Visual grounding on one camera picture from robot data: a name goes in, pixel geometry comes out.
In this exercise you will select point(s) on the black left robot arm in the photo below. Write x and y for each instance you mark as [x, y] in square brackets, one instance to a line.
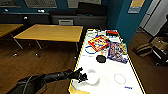
[43, 80]

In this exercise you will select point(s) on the black round puck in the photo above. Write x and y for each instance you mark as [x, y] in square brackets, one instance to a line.
[101, 58]

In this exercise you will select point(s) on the light wooden game table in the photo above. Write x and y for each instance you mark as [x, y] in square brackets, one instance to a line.
[110, 71]
[50, 33]

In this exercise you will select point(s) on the red yellow game box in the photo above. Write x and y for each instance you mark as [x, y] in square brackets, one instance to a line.
[98, 43]

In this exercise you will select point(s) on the red bowl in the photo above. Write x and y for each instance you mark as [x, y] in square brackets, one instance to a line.
[112, 32]

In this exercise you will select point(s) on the white paper sheet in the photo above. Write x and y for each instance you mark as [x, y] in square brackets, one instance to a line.
[65, 22]

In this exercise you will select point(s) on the dark grey sofa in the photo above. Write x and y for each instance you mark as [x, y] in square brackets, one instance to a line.
[90, 16]

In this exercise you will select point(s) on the dark framed window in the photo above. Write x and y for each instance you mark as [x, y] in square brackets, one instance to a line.
[10, 2]
[85, 2]
[40, 2]

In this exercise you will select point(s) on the long dark sofa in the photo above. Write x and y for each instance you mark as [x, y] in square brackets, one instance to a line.
[23, 18]

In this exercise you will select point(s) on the yellow wall sign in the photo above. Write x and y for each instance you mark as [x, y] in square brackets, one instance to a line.
[136, 5]

